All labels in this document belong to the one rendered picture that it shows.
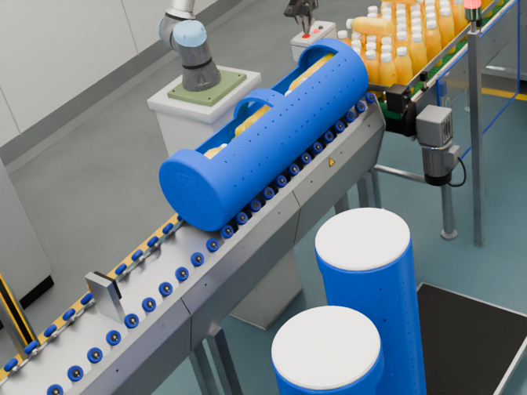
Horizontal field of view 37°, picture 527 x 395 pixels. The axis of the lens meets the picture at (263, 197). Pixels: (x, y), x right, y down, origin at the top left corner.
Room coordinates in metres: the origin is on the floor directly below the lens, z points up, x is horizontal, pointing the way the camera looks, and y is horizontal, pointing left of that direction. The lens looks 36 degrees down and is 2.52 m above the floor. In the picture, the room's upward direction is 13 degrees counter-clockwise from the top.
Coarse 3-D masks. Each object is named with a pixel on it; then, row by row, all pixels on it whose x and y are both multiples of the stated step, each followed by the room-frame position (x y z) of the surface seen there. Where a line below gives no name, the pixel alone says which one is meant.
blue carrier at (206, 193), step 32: (352, 64) 2.57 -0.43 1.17; (256, 96) 2.38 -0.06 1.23; (288, 96) 2.37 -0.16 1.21; (320, 96) 2.41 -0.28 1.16; (352, 96) 2.52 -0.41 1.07; (224, 128) 2.42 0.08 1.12; (256, 128) 2.22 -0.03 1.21; (288, 128) 2.27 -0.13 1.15; (320, 128) 2.37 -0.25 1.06; (192, 160) 2.08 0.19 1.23; (224, 160) 2.09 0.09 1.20; (256, 160) 2.13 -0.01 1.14; (288, 160) 2.24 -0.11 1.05; (192, 192) 2.07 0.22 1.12; (224, 192) 2.01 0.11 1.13; (256, 192) 2.12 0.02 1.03; (192, 224) 2.11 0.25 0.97; (224, 224) 2.02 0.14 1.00
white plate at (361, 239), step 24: (336, 216) 1.88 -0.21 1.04; (360, 216) 1.86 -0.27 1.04; (384, 216) 1.83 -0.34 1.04; (336, 240) 1.77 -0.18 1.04; (360, 240) 1.75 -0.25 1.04; (384, 240) 1.72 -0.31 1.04; (408, 240) 1.70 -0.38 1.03; (336, 264) 1.67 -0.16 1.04; (360, 264) 1.65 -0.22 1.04; (384, 264) 1.63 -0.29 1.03
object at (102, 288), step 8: (96, 272) 1.83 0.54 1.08; (88, 280) 1.81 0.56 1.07; (96, 280) 1.79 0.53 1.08; (104, 280) 1.78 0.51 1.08; (112, 280) 1.78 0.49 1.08; (96, 288) 1.79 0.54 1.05; (104, 288) 1.76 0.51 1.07; (112, 288) 1.76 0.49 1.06; (96, 296) 1.80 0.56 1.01; (104, 296) 1.77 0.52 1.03; (112, 296) 1.75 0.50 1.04; (120, 296) 1.78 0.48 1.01; (96, 304) 1.82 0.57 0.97; (104, 304) 1.78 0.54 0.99; (112, 304) 1.75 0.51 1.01; (120, 304) 1.76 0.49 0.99; (104, 312) 1.80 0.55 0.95; (112, 312) 1.77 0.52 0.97; (120, 312) 1.76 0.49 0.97; (120, 320) 1.75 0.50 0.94
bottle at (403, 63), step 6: (396, 60) 2.74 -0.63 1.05; (402, 60) 2.73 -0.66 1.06; (408, 60) 2.73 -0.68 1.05; (396, 66) 2.74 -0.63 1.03; (402, 66) 2.72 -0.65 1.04; (408, 66) 2.72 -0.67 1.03; (402, 72) 2.72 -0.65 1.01; (408, 72) 2.72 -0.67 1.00; (402, 78) 2.72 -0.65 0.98; (408, 78) 2.72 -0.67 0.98; (402, 84) 2.72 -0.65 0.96
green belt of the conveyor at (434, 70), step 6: (504, 0) 3.37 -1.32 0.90; (510, 0) 3.36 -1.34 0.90; (498, 6) 3.32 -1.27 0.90; (492, 12) 3.28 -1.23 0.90; (486, 18) 3.23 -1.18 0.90; (462, 42) 3.06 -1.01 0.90; (456, 48) 3.02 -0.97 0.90; (450, 54) 2.98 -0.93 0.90; (444, 60) 2.94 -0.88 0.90; (432, 72) 2.86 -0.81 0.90; (420, 84) 2.79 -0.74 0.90; (414, 90) 2.75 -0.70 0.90; (378, 102) 2.72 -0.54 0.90; (384, 108) 2.68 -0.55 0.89; (384, 114) 2.68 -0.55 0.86; (390, 114) 2.66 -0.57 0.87; (396, 114) 2.64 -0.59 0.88
